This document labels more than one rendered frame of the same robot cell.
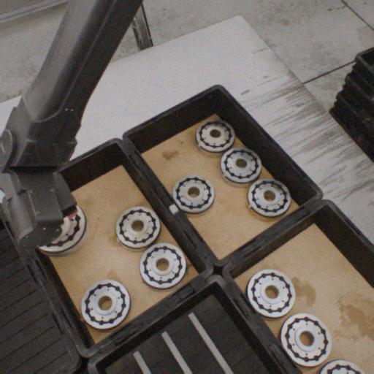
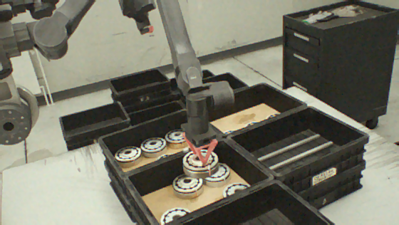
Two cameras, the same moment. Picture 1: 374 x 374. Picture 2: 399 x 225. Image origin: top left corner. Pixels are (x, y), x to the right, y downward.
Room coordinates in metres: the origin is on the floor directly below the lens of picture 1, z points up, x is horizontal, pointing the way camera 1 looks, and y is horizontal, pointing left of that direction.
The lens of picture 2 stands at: (0.12, 1.20, 1.71)
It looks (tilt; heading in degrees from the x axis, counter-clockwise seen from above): 29 degrees down; 282
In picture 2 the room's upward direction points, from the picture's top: 8 degrees counter-clockwise
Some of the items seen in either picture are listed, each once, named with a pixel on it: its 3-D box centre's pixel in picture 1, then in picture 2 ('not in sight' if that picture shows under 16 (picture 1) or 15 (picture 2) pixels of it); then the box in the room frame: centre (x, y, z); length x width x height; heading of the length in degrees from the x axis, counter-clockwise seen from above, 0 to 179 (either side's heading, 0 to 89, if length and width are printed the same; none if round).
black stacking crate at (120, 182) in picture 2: (216, 177); (160, 151); (0.49, -0.07, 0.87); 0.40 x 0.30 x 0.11; 35
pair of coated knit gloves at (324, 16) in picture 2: not in sight; (317, 16); (-0.32, -1.69, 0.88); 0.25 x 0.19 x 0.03; 29
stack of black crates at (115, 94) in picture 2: not in sight; (143, 108); (0.94, -1.42, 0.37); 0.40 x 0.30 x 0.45; 29
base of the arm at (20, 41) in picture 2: not in sight; (13, 38); (0.71, 0.28, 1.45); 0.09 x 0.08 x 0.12; 119
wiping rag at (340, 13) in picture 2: not in sight; (348, 10); (-0.54, -1.78, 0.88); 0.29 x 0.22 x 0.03; 29
